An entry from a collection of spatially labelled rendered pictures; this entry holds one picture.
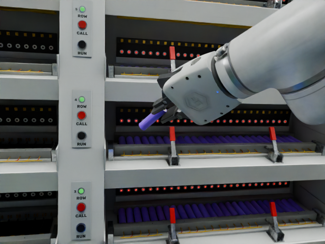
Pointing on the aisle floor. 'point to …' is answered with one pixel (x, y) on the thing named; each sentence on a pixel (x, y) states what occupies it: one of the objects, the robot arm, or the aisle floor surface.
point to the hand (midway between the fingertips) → (165, 109)
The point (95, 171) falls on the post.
